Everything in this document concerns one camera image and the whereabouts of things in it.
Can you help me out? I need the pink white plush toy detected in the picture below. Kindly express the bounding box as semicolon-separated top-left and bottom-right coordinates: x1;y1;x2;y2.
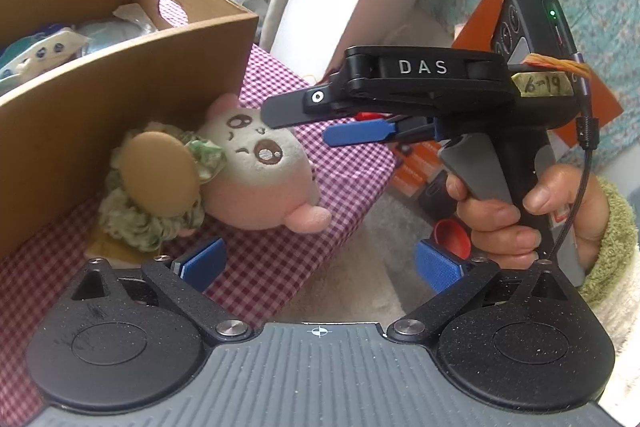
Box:
198;93;332;234

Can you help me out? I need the green floral scrunchie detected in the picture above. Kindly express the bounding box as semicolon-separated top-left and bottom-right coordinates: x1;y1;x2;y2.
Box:
98;122;226;253

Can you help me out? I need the blue face mask pack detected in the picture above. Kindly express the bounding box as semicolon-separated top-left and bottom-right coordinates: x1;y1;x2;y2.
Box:
76;3;157;56

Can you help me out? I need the blue wet wipes pack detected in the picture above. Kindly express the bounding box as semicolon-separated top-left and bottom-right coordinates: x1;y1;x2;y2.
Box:
1;24;90;94

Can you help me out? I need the white fleece sleeve forearm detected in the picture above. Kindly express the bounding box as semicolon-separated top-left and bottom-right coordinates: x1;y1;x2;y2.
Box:
579;176;639;355

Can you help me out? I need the person right hand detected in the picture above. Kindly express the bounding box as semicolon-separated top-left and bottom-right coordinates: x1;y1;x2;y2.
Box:
446;164;610;271

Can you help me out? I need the red snack packet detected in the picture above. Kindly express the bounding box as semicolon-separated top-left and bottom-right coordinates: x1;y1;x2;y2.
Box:
432;219;472;260

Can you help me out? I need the purple checkered tablecloth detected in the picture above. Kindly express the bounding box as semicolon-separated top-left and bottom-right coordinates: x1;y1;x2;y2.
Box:
0;0;399;427

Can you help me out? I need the orange cardboard box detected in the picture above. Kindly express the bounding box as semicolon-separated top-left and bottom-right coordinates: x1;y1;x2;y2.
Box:
387;0;626;198

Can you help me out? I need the brown cardboard box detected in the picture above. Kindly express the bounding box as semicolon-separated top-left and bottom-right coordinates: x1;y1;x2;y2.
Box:
1;0;257;254

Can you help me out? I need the black cable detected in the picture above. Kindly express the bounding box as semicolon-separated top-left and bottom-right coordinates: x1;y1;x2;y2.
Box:
546;51;601;263

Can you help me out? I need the black camera module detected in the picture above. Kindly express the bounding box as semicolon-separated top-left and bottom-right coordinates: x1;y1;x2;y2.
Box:
489;0;578;64

